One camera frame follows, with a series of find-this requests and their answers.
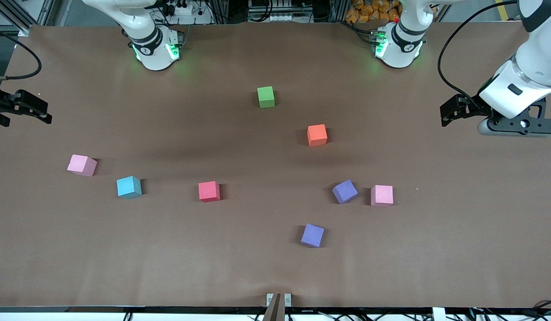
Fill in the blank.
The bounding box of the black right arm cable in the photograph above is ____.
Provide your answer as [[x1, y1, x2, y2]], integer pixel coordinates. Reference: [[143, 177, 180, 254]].
[[0, 26, 43, 83]]

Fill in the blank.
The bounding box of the brown table cover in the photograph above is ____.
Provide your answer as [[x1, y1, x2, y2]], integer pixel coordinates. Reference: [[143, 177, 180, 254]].
[[0, 20, 551, 308]]

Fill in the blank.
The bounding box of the pink foam block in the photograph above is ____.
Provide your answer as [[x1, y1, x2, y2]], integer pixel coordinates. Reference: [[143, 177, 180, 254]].
[[370, 185, 394, 207], [66, 154, 98, 177]]

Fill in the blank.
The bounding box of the orange foam block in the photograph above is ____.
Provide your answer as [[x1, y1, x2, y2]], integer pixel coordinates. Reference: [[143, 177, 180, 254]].
[[307, 124, 328, 147]]

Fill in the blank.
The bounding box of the white equipment rack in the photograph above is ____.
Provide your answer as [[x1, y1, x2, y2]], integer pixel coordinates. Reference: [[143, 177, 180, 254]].
[[248, 0, 299, 23]]

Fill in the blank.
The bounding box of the red foam block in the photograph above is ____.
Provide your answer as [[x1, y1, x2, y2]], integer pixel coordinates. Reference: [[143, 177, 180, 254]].
[[198, 181, 221, 203]]

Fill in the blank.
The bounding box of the white power strip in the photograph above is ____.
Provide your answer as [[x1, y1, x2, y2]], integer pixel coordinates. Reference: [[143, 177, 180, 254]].
[[162, 0, 205, 16]]

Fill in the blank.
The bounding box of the aluminium frame profile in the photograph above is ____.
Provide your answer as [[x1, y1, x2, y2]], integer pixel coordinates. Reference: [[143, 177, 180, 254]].
[[0, 0, 57, 37]]

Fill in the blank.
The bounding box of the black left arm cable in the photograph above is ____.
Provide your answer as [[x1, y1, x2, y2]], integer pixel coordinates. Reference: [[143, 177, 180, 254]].
[[437, 0, 519, 105]]

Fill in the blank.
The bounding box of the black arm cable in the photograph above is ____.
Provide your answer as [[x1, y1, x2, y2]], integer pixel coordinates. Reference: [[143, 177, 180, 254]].
[[437, 0, 519, 105], [0, 26, 43, 83]]

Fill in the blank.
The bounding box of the cyan foam block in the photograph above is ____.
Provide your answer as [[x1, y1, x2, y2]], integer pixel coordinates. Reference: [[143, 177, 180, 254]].
[[116, 176, 142, 199]]

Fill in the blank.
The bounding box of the green foam block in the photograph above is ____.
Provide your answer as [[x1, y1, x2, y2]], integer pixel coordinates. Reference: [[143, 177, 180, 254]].
[[257, 86, 276, 108]]

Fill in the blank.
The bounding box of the bag of orange items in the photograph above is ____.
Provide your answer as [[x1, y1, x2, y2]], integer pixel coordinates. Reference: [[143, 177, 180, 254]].
[[345, 0, 402, 24]]

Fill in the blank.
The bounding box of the purple foam block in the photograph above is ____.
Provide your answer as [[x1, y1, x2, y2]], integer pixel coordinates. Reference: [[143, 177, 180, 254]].
[[300, 223, 325, 248], [332, 179, 359, 205]]

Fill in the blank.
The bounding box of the wooden stick with bracket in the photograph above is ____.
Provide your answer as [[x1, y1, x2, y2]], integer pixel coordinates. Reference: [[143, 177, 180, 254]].
[[263, 292, 292, 321]]

